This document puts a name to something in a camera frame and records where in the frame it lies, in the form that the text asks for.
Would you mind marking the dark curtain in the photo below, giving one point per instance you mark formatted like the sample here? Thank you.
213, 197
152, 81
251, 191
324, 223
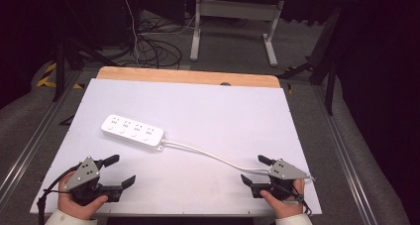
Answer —
23, 36
379, 86

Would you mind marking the white table cover board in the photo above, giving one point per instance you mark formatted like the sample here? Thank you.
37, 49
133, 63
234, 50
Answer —
204, 112

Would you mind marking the black tripod stand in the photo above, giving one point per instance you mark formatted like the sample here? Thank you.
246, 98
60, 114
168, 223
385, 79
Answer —
59, 73

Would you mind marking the aluminium floor rail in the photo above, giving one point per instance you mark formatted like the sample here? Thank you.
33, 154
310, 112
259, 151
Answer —
343, 172
33, 145

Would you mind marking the white power strip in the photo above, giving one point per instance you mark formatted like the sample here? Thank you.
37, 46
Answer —
132, 131

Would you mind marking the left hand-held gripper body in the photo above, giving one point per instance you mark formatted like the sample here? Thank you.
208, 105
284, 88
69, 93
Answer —
82, 174

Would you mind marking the dark equipment cabinet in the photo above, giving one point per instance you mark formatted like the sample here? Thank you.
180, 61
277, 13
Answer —
105, 17

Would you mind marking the person's left hand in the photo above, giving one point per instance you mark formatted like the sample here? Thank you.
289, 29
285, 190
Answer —
77, 207

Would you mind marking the person's right hand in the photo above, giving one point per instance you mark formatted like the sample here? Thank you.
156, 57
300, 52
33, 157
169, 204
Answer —
287, 207

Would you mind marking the white metal desk frame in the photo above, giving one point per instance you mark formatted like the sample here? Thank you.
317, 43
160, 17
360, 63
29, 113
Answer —
237, 8

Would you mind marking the wooden table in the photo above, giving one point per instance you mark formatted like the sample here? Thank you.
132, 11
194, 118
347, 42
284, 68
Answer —
165, 74

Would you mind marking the black metal stand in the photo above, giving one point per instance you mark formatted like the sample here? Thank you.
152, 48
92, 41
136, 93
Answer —
330, 86

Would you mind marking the yellow black floor tape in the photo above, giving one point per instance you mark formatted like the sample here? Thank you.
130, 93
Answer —
46, 83

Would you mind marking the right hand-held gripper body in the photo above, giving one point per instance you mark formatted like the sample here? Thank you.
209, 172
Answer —
285, 170

